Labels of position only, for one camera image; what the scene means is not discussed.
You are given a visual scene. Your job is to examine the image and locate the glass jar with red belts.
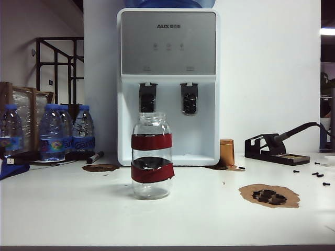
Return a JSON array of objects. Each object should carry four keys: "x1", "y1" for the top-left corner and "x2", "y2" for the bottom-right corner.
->
[{"x1": 130, "y1": 111, "x2": 175, "y2": 201}]

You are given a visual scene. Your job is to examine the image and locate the grey dispenser tap paddle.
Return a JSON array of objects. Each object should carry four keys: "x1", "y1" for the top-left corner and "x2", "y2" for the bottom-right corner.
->
[
  {"x1": 138, "y1": 82, "x2": 159, "y2": 113},
  {"x1": 180, "y1": 82, "x2": 199, "y2": 116}
]

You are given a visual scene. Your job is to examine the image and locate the plastic water bottle blue cap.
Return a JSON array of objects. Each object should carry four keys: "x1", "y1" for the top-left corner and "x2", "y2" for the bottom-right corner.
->
[
  {"x1": 0, "y1": 104, "x2": 24, "y2": 159},
  {"x1": 72, "y1": 105, "x2": 95, "y2": 155},
  {"x1": 59, "y1": 104, "x2": 75, "y2": 155},
  {"x1": 39, "y1": 103, "x2": 66, "y2": 162}
]

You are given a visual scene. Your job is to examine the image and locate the white AUX water dispenser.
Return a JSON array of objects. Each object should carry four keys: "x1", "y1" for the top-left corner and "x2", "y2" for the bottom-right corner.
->
[{"x1": 116, "y1": 8, "x2": 221, "y2": 167}]

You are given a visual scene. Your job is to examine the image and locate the blue water jug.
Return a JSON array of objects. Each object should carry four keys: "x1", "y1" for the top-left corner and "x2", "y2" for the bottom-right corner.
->
[{"x1": 137, "y1": 0, "x2": 217, "y2": 9}]

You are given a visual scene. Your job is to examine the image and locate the gold metal canister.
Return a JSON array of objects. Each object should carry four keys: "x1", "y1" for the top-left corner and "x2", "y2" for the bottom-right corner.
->
[{"x1": 219, "y1": 138, "x2": 236, "y2": 167}]

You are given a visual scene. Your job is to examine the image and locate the black marker pen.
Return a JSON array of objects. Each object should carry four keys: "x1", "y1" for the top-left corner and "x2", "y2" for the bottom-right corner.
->
[{"x1": 86, "y1": 151, "x2": 105, "y2": 165}]

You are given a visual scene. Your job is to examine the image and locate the black soldering iron stand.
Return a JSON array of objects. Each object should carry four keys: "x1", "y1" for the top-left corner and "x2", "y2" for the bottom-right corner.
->
[{"x1": 244, "y1": 133, "x2": 311, "y2": 166}]

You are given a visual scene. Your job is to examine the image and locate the black flat tray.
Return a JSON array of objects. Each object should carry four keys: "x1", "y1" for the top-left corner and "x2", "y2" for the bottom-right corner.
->
[{"x1": 28, "y1": 151, "x2": 96, "y2": 165}]

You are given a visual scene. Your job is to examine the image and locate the white backdrop board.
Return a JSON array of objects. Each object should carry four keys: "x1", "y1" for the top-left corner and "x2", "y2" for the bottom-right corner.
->
[{"x1": 83, "y1": 0, "x2": 321, "y2": 168}]

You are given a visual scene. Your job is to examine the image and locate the wooden crate with plastic wrap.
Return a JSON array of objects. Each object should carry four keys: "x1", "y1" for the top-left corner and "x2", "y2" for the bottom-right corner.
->
[{"x1": 0, "y1": 81, "x2": 55, "y2": 155}]

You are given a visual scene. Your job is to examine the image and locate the black metal stair railing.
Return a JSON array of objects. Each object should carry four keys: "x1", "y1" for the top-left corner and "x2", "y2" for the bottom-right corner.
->
[{"x1": 36, "y1": 37, "x2": 85, "y2": 106}]

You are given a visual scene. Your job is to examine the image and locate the blue cloth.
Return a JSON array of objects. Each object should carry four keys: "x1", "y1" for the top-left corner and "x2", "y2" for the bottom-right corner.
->
[{"x1": 0, "y1": 156, "x2": 31, "y2": 181}]

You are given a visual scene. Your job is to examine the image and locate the black cable with white plug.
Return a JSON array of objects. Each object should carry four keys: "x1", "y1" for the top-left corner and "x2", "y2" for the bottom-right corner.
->
[{"x1": 5, "y1": 153, "x2": 40, "y2": 165}]

